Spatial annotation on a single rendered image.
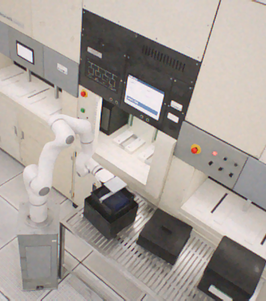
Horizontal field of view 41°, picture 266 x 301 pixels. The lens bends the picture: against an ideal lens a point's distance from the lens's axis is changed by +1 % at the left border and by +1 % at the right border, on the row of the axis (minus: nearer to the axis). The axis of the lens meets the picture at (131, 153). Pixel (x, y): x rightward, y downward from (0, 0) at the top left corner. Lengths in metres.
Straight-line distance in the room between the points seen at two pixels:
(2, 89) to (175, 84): 1.99
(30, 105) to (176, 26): 1.81
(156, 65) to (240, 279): 1.33
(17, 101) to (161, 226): 1.82
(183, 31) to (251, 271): 1.42
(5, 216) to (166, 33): 2.32
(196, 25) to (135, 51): 0.45
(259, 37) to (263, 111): 0.37
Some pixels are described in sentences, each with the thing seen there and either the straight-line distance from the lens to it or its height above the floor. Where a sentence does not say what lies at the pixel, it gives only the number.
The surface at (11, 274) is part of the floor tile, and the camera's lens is 3.22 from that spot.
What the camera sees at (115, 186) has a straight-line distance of 2.29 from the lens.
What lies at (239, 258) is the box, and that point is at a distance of 2.31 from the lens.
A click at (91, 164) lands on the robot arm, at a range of 2.39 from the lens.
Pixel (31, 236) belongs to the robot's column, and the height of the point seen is 0.72.
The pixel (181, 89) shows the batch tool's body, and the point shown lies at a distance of 2.11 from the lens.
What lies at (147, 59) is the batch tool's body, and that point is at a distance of 2.19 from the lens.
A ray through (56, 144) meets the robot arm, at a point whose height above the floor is 1.44.
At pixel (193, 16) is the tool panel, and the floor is 2.16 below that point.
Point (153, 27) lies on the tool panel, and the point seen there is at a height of 2.02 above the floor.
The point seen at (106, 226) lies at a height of 0.88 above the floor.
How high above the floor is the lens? 2.78
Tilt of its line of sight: 41 degrees down
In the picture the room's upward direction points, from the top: 11 degrees clockwise
